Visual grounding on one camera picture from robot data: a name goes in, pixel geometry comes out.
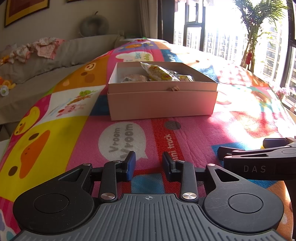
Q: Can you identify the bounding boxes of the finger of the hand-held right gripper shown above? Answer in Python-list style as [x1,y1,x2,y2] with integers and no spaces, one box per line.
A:
[217,146,290,158]
[263,137,296,149]

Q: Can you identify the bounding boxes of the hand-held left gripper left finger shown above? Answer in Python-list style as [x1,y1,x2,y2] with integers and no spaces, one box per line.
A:
[56,151,136,202]

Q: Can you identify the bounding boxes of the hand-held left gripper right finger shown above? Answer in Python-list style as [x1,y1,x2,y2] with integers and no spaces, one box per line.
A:
[162,152,246,202]

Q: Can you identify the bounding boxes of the beige cardboard box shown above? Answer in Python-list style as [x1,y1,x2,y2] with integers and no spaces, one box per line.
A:
[107,61,218,121]

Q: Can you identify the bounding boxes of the large round bread packet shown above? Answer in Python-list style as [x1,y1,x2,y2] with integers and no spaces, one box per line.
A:
[118,73,149,83]

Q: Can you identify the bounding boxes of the yellow small bread packet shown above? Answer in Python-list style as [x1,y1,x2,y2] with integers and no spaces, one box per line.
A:
[140,62,181,82]

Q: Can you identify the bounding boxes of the pink flowers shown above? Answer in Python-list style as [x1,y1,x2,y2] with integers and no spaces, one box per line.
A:
[275,87,291,100]

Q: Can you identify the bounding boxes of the colourful printed play mat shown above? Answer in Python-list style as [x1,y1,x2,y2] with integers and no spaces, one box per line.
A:
[0,38,296,235]

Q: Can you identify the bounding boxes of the potted palm plant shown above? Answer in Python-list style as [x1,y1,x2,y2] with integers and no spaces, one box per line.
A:
[233,0,290,70]

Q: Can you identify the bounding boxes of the grey sofa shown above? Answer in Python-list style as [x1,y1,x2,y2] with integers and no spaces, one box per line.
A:
[0,34,126,127]

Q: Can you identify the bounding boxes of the pink floral cloth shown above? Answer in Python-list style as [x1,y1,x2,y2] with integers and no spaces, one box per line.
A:
[32,37,67,59]

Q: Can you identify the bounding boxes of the grey neck pillow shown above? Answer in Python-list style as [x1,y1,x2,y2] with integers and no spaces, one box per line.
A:
[80,11,110,38]

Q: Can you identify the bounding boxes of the orange plush toy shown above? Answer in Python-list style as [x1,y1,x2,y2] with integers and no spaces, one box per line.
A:
[0,76,17,96]

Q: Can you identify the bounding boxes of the curtain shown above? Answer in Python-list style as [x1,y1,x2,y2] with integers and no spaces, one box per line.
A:
[139,0,176,44]

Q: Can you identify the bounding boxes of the white floral cloth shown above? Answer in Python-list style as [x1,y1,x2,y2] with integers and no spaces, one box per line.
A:
[9,44,32,63]

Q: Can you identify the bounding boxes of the large framed picture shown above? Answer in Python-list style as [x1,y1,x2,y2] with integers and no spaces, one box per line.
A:
[4,0,50,28]

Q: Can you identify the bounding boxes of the black window frame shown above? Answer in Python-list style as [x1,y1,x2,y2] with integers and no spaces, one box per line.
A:
[173,0,296,109]

